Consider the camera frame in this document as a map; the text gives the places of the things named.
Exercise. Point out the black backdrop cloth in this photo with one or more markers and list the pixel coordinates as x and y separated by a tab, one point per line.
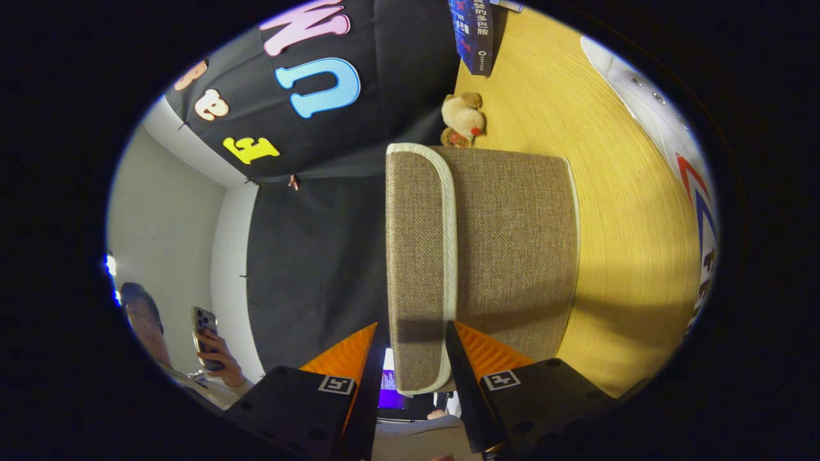
320	256

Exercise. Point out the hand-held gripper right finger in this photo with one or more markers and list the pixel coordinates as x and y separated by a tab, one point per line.
471	397

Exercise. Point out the smartphone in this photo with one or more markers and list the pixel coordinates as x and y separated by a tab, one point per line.
204	320

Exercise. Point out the brown plush toy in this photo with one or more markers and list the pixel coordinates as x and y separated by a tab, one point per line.
462	118

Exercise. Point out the computer monitor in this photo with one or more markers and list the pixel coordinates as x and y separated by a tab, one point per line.
391	390

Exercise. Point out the white canvas shoe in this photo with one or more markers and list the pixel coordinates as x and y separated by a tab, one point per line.
666	121

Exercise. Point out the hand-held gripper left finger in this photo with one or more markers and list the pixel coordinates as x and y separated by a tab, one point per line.
368	397

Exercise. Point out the pink clip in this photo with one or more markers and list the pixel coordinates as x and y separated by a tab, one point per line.
293	182

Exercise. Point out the blue cover book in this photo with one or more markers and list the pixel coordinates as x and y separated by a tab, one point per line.
471	32

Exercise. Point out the beige fabric storage box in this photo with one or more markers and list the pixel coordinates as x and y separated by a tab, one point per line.
512	243

